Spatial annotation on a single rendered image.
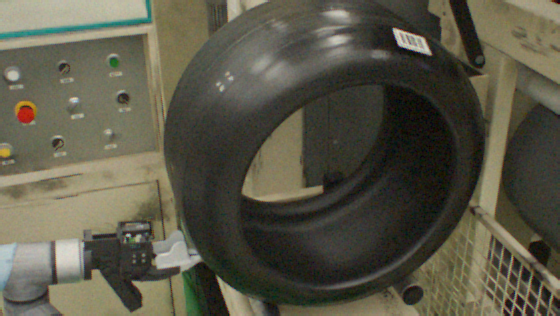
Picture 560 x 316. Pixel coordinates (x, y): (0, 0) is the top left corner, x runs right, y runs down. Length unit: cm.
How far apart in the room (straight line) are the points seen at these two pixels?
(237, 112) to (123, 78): 78
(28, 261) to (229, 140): 40
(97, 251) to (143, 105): 68
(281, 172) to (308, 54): 55
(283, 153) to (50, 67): 62
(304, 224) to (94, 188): 63
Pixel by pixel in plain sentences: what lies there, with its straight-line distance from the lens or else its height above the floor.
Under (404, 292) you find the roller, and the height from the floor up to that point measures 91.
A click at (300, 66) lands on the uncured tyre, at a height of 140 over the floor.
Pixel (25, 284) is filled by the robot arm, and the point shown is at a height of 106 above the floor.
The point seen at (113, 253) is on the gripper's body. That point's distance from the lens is 118.
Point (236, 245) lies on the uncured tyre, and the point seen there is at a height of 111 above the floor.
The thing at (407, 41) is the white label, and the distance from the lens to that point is 104.
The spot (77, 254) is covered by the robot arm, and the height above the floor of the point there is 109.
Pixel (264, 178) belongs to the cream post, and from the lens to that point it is 149.
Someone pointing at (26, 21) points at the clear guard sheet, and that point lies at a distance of 167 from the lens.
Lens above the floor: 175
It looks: 29 degrees down
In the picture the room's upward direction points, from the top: 1 degrees counter-clockwise
